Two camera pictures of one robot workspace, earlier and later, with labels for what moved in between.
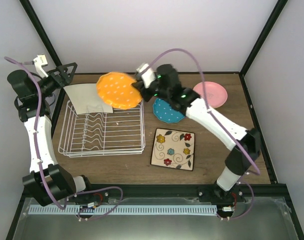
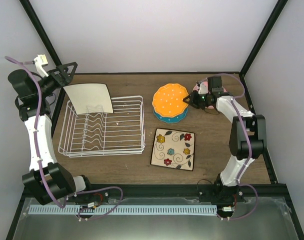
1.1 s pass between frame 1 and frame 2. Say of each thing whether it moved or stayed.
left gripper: stayed
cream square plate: stayed
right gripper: moved
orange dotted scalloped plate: moved
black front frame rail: stayed
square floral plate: stayed
